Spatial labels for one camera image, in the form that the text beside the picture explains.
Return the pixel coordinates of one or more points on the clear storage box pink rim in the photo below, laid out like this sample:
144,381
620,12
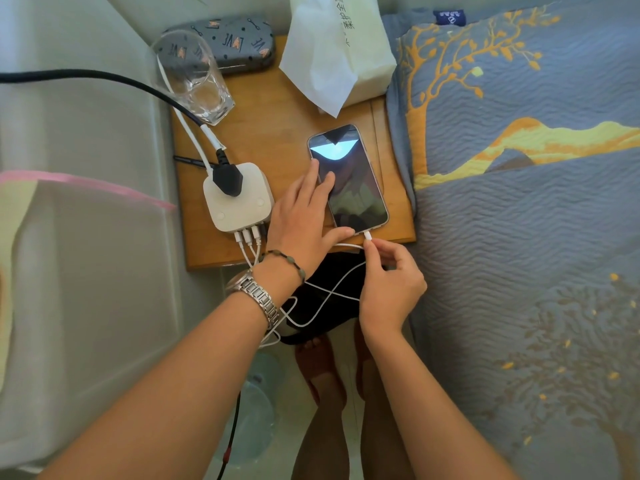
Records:
90,294

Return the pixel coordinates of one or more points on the blue-grey quilt with tree print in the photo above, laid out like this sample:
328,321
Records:
525,234

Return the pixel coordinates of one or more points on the person's left thumb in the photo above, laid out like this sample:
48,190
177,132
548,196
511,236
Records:
337,237

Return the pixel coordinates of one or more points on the clear drinking glass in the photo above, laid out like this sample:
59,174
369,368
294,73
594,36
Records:
197,79

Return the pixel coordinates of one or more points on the person's right hand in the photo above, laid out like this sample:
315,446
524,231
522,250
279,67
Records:
392,294

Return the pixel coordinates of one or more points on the clear plastic water bottle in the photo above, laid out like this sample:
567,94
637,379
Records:
257,409

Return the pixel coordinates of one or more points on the person's left leg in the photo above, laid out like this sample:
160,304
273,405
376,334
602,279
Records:
322,424

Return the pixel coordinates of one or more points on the blue fabric label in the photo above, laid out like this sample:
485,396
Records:
449,16

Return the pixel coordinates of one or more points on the person's leg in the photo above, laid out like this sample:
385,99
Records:
382,434
322,424

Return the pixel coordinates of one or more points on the silver smartphone with dark screen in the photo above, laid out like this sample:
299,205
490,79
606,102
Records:
357,179

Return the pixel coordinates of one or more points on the grey patterned glasses case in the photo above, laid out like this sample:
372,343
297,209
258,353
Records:
240,42

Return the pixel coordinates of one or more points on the person's right forearm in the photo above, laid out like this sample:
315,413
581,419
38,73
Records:
430,409

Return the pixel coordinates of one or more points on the person's left middle finger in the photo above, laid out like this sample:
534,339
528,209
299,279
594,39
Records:
309,177

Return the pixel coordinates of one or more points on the black cloth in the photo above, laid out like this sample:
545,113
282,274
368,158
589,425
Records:
327,274

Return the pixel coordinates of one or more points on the white cube power strip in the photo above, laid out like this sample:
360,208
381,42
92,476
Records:
240,207

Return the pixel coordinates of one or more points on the silver metal wristwatch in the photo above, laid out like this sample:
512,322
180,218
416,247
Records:
257,294

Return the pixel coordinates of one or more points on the person's right thumb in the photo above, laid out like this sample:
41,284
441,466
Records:
370,262

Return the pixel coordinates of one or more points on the person's left hand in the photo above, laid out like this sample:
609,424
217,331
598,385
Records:
295,224

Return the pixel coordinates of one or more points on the wooden bedside table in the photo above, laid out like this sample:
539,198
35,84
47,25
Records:
270,129

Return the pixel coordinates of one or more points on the person's left forearm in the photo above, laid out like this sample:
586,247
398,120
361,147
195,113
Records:
190,374

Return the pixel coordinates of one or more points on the white tissue pack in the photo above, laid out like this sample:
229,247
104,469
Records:
330,49

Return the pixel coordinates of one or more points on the person's right leg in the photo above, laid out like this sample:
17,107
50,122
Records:
382,434

